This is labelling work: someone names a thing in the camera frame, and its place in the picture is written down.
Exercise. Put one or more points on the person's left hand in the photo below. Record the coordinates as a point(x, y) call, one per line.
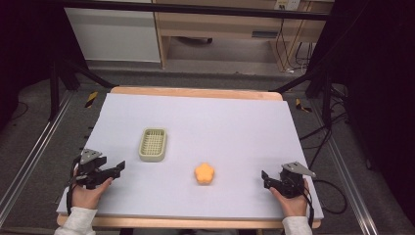
point(87, 196)

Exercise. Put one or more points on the yellow black striped tape marker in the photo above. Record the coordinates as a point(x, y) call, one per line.
point(91, 99)
point(302, 106)

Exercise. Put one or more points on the white power strip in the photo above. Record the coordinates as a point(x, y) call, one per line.
point(287, 4)

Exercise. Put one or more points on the white cabinet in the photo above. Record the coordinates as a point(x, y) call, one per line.
point(112, 36)

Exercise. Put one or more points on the light wooden desk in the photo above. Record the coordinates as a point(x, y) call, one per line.
point(221, 24)

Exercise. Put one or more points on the wooden table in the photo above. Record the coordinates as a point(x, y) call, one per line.
point(195, 91)

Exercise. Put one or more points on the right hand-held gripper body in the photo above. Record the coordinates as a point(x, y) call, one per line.
point(291, 181)

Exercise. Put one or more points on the metal floor rail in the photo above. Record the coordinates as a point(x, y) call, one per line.
point(31, 153)
point(350, 189)

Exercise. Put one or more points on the person's right hand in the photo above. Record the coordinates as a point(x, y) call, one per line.
point(293, 204)

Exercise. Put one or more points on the green slotted soap dish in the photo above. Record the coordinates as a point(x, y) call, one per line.
point(153, 144)

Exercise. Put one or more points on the black metal crossbar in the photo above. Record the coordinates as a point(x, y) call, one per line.
point(195, 9)

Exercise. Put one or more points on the orange flower-shaped soap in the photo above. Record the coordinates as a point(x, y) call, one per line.
point(204, 173)

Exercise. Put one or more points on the black metal stand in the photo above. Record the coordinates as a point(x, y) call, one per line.
point(326, 94)
point(55, 88)

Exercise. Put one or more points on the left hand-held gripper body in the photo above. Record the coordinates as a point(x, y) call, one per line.
point(88, 166)

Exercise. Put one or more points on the white table mat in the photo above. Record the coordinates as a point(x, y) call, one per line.
point(208, 130)

